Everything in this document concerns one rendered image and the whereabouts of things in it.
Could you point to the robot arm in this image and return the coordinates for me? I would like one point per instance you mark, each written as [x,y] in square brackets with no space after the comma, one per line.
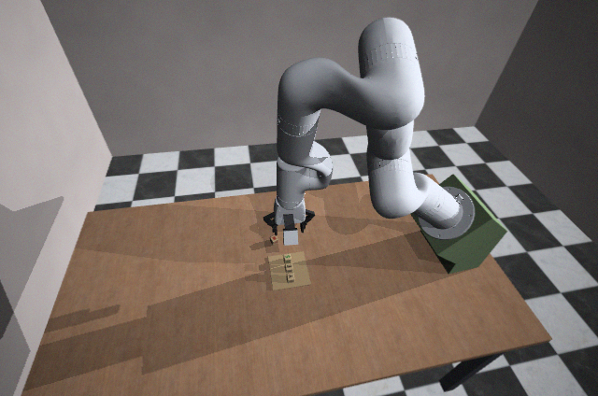
[386,98]

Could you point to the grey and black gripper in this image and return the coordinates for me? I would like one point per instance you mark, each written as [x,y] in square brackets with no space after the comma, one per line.
[299,216]

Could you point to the beige flat mat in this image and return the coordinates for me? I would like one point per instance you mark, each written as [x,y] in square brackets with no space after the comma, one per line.
[279,275]

